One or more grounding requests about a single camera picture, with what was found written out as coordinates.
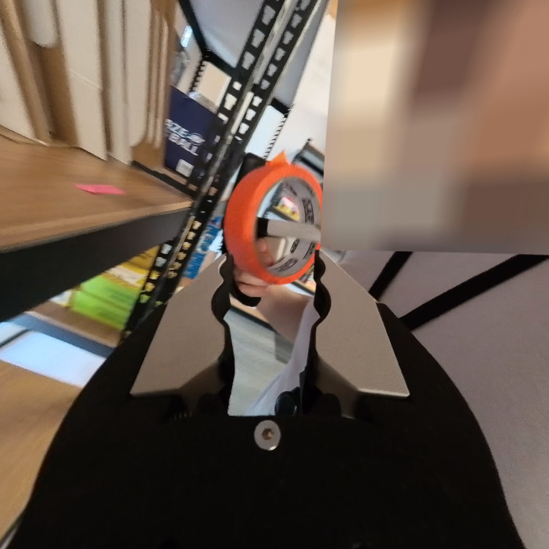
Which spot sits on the person's right hand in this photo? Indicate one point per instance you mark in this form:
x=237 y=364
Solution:
x=251 y=287

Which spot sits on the pink sticky note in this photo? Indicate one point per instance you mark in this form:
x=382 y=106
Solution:
x=101 y=189

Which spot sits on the dark blue box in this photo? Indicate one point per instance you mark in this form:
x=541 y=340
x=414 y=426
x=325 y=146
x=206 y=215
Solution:
x=188 y=137

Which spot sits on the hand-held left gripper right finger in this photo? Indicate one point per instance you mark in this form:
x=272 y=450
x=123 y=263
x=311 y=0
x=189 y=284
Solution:
x=360 y=343

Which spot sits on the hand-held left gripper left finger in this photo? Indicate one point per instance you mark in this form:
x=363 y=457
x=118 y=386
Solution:
x=180 y=343

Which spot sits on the wooden shelf board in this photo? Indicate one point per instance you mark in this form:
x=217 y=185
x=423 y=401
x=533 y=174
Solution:
x=64 y=214

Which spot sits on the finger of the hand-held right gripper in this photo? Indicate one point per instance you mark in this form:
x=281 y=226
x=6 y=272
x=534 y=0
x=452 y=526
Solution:
x=291 y=230

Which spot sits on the orange tape roll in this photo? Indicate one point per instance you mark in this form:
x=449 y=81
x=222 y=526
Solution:
x=242 y=223

